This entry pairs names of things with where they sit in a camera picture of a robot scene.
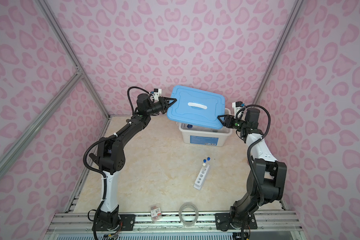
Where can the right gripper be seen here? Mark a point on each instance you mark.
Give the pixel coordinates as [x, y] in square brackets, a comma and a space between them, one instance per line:
[227, 121]

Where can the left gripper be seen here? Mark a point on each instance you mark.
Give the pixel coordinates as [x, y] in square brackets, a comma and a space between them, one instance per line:
[164, 104]

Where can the blue bin lid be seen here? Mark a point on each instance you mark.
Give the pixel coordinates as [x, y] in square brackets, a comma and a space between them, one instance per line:
[196, 107]

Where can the white plastic storage bin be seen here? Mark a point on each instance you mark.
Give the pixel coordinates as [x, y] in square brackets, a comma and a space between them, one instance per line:
[204, 136]

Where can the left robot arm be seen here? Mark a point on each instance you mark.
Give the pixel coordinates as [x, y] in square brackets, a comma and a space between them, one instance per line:
[107, 157]

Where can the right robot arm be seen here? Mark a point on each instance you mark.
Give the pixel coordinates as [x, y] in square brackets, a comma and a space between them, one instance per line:
[267, 177]

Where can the white test tube rack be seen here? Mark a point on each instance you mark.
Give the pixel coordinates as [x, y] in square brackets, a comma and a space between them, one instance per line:
[201, 177]

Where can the clear tape roll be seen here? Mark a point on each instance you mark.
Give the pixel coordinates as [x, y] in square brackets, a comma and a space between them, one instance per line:
[188, 214]

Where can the small clear slide box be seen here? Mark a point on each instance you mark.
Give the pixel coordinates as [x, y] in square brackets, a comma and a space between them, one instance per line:
[156, 213]

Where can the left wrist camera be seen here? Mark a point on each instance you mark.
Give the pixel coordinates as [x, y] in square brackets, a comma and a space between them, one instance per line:
[156, 93]

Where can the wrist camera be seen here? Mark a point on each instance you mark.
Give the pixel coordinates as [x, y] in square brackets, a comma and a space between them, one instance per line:
[156, 93]
[237, 105]

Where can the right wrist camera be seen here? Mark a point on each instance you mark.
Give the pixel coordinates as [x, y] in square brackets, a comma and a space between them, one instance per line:
[237, 105]

